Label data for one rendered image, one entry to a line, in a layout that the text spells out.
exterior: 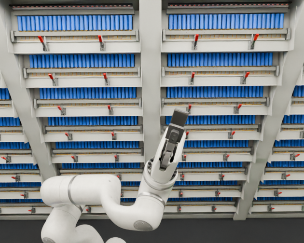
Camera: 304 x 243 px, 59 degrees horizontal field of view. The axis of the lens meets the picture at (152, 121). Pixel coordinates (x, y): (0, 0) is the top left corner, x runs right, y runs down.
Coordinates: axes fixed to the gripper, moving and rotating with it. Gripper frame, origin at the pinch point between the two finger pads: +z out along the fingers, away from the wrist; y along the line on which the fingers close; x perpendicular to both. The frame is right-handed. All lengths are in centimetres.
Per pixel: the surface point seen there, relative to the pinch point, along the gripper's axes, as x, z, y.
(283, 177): -83, -100, -93
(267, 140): -57, -70, -89
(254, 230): -86, -153, -79
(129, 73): 30, -42, -72
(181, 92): 2, -50, -81
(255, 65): -30, -27, -90
